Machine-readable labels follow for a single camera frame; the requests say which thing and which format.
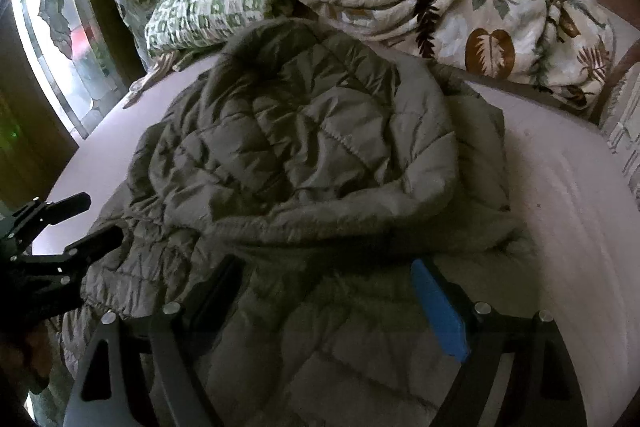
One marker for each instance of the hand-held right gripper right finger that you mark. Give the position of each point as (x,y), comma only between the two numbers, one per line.
(440,307)

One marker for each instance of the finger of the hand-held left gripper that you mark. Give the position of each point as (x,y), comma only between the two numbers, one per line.
(65,267)
(55,207)

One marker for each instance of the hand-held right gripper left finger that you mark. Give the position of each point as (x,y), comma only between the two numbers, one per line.
(215,302)

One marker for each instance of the olive quilted puffer jacket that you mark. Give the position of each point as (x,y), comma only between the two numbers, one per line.
(310,132)

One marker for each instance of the person's left hand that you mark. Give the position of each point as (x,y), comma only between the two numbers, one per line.
(25,357)

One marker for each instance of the bed with pale mattress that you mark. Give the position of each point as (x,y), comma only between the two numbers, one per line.
(550,187)

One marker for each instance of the beige striped cloth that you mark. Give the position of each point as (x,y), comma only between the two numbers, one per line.
(150,74)

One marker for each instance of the glass door pane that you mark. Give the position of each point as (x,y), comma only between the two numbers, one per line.
(55,7)

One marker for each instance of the green patterned pillow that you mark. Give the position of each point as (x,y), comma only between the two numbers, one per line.
(200,12)

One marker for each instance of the striped bolster cushion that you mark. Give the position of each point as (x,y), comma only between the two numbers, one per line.
(625,132)

